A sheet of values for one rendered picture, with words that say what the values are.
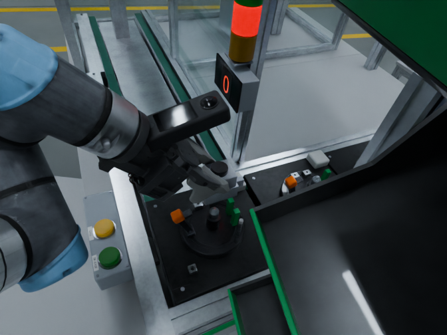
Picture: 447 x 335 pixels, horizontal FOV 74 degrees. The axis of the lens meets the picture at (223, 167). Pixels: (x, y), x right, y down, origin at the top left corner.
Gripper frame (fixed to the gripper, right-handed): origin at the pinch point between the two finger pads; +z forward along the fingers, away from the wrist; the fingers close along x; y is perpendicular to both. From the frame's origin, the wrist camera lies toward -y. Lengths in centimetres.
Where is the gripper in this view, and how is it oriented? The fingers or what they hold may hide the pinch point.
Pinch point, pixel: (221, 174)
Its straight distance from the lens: 51.5
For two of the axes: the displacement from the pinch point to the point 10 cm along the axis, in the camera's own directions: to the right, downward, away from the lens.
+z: 5.3, 3.4, 7.7
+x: 4.0, 7.1, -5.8
